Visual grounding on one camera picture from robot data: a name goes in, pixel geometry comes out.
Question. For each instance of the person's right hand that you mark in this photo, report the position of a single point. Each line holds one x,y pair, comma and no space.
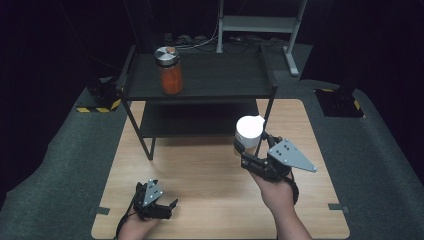
275,193

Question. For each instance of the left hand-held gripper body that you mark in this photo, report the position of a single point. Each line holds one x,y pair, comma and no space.
152,193

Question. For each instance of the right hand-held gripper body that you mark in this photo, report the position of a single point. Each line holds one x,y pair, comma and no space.
288,156

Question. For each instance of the grey felt mat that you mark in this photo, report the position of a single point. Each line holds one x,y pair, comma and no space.
60,160

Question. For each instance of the grey metal stand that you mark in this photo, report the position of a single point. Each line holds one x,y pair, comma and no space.
258,24

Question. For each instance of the white cup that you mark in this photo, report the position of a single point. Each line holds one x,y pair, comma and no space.
249,130

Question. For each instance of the black two-tier shelf rack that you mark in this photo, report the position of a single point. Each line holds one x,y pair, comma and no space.
216,73

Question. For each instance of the grey tape piece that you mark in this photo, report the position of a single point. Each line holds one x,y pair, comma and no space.
338,207
100,210

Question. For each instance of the black base with striped tape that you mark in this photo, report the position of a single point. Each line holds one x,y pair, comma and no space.
340,103
103,96

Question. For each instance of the orange jar with silver lid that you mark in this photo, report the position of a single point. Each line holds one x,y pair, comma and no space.
171,78

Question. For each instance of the person's left hand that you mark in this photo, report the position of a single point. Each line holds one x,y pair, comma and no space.
135,230

